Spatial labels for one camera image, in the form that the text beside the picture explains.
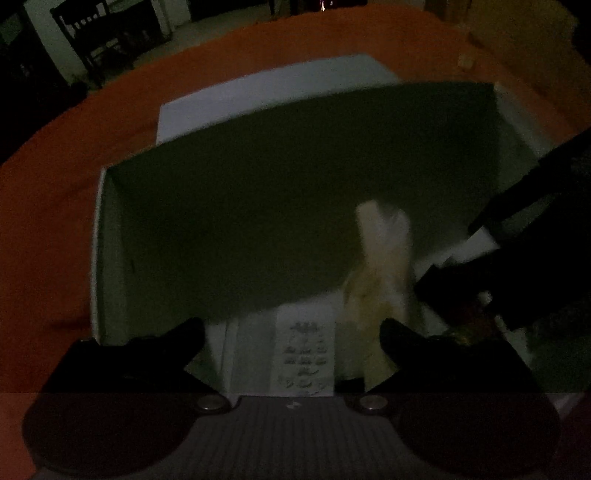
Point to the white box with dark inside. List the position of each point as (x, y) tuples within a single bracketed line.
[(286, 203)]

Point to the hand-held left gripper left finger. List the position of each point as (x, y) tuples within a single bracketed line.
[(180, 339)]

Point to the cream plush toy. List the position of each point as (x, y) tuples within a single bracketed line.
[(383, 277)]

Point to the white board mat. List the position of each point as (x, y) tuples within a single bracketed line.
[(258, 87)]

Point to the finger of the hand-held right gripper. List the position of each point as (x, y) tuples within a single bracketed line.
[(531, 189), (452, 288)]

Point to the small tan block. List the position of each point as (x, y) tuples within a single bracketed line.
[(465, 60)]

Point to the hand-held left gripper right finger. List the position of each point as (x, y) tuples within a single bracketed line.
[(397, 339)]

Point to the orange cloth covered desktop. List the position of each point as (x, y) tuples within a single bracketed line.
[(51, 221)]

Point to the dark wooden chair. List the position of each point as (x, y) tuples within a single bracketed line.
[(104, 37)]

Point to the white remote control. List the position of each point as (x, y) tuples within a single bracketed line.
[(305, 353)]

